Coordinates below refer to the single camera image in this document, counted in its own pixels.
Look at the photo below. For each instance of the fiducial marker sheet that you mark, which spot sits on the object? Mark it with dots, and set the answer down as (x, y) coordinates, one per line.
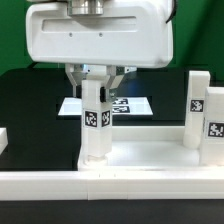
(121, 106)

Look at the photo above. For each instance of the white desk top tray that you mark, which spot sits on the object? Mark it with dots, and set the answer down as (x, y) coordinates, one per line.
(144, 148)

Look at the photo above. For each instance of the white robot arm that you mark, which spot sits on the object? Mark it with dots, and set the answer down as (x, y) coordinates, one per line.
(100, 6)

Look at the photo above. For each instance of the white front fence bar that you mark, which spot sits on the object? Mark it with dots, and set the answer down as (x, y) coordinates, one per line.
(30, 186)

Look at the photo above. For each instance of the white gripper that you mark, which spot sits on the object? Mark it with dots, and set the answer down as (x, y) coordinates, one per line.
(127, 33)

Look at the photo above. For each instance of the white left fence block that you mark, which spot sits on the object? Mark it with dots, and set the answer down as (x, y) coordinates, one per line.
(3, 139)

